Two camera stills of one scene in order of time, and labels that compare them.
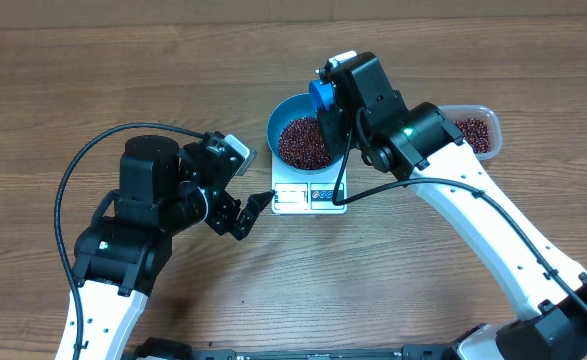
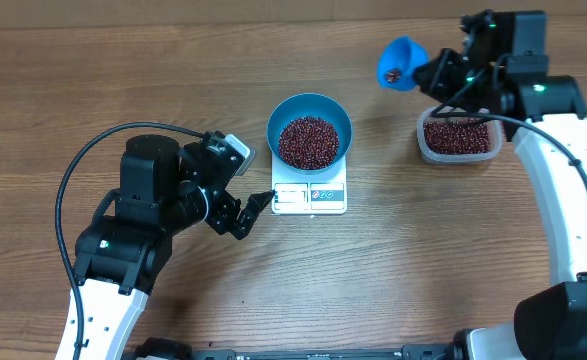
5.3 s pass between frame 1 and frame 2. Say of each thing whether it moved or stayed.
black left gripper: stayed
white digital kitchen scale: stayed
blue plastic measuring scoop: moved
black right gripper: moved
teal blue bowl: stayed
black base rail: stayed
